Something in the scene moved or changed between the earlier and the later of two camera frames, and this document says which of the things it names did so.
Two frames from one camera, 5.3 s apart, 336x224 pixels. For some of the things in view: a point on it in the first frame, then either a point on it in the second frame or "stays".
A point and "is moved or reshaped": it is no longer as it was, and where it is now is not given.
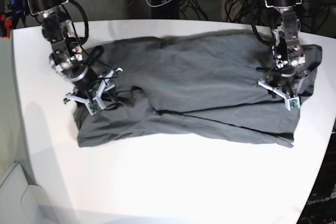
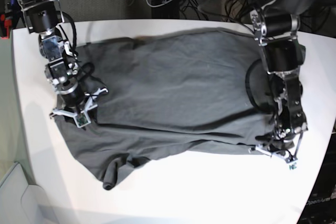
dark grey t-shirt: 193,86 is moved or reshaped
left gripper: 94,98 → 79,112
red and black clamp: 5,25 stays
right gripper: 288,90 → 285,146
